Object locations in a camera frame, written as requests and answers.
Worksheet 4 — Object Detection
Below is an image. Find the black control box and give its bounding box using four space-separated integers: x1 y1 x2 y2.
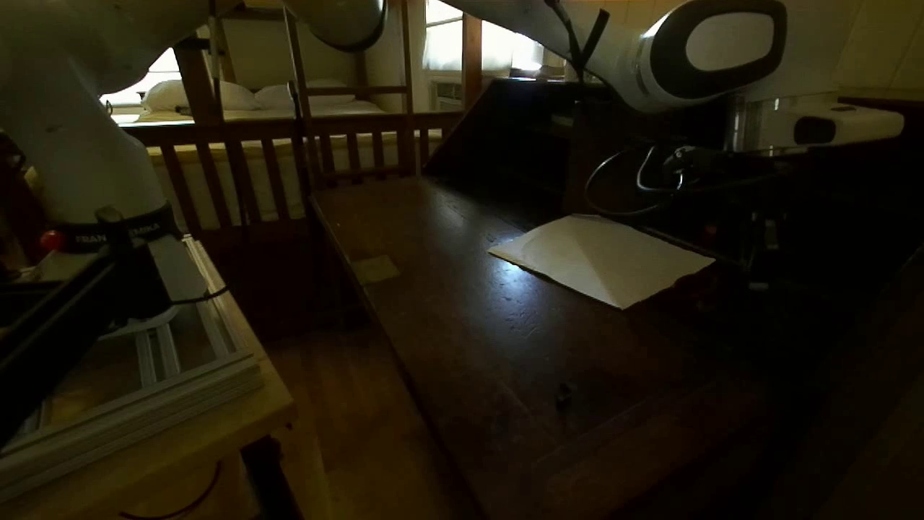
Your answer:
0 242 148 448

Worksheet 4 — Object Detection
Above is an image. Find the white pillow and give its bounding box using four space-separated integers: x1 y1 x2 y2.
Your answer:
140 76 300 115

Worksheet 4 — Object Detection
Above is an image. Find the red emergency stop button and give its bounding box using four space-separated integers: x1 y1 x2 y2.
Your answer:
33 224 69 260

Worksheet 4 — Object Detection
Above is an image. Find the wooden bed railing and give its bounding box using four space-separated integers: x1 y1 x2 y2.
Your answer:
125 107 468 236

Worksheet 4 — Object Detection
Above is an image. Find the white paper sheet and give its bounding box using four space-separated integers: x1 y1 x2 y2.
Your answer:
486 210 720 311

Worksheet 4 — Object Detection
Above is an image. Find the wooden bunk bed frame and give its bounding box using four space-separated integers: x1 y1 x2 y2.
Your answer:
157 0 489 185

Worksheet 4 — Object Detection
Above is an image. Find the light wooden robot table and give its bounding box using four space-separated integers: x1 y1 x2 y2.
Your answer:
0 227 335 520

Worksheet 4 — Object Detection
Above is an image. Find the dark wooden secretary desk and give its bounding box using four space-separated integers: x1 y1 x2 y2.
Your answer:
306 76 924 520

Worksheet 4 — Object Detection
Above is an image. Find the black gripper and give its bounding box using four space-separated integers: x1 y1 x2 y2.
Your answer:
729 151 805 294

